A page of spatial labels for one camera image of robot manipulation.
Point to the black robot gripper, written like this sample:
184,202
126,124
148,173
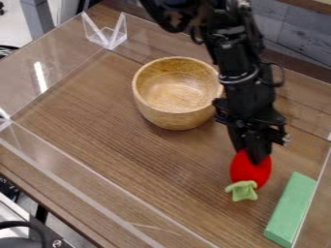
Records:
269,123

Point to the red felt strawberry green leaves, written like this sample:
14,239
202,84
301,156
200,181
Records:
249,177

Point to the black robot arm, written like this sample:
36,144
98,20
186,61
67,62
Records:
223,25

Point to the light wooden bowl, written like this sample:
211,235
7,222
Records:
174,90

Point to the green rectangular foam block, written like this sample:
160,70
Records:
289,213

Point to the clear acrylic enclosure wall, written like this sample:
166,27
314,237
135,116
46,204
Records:
134,185

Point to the black metal bracket with bolt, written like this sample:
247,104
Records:
50,234

